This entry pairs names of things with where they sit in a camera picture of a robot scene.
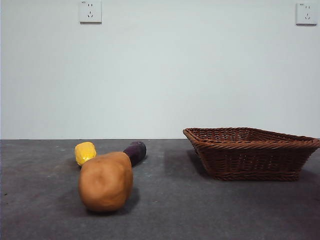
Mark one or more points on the purple eggplant with green stem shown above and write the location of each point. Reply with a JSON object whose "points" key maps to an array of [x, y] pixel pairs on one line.
{"points": [[136, 152]]}

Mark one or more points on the yellow corn cob piece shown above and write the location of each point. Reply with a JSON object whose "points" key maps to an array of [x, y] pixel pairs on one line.
{"points": [[83, 152]]}

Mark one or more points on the brown potato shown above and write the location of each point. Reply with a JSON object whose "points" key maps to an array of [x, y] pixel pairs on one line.
{"points": [[105, 182]]}

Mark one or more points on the brown wicker basket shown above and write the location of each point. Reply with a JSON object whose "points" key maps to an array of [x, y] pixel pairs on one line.
{"points": [[250, 160]]}

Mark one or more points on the white wall power socket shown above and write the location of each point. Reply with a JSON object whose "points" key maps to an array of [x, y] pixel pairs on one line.
{"points": [[90, 12], [307, 14]]}

